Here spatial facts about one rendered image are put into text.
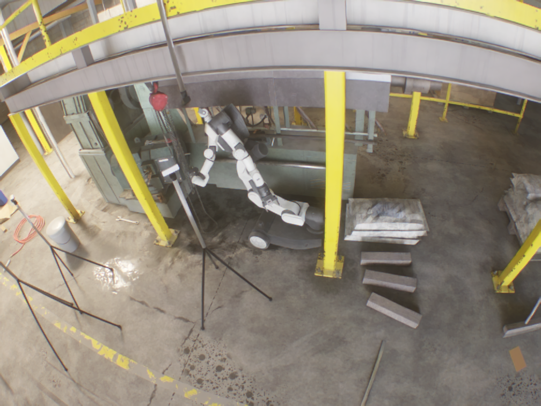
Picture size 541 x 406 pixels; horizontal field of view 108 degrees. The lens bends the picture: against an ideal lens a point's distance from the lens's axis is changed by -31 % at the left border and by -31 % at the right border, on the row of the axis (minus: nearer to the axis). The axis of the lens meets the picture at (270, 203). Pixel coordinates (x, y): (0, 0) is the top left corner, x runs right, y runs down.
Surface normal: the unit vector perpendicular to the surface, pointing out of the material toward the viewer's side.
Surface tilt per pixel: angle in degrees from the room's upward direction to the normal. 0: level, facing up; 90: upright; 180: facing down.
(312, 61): 90
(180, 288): 0
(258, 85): 90
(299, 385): 0
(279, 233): 0
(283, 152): 90
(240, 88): 90
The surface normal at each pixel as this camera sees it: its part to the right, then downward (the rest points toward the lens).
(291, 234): -0.12, -0.72
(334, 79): -0.27, 0.69
